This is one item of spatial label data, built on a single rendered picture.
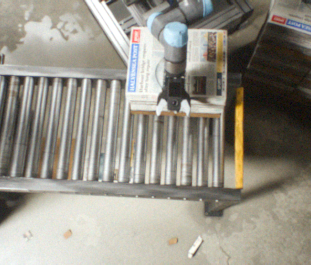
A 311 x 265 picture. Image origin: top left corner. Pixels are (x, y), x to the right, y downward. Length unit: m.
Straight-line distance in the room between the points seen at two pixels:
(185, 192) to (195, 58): 0.54
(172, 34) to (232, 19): 1.34
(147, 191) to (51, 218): 1.02
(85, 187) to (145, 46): 0.62
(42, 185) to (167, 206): 0.95
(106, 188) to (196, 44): 0.68
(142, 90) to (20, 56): 1.52
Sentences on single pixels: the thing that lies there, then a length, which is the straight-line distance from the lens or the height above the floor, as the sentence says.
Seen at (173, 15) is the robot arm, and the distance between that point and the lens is 1.34.
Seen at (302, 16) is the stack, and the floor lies 0.83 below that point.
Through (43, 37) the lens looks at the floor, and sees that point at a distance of 2.86.
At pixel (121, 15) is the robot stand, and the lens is 2.58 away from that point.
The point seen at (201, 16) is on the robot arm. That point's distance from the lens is 1.37.
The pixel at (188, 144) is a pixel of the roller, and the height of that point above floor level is 0.80.
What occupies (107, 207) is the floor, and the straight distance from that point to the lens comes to 2.43.
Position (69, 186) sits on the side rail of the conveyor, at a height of 0.80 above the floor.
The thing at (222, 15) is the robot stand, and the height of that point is 0.22.
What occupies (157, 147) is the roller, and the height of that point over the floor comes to 0.80.
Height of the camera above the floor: 2.40
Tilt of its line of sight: 75 degrees down
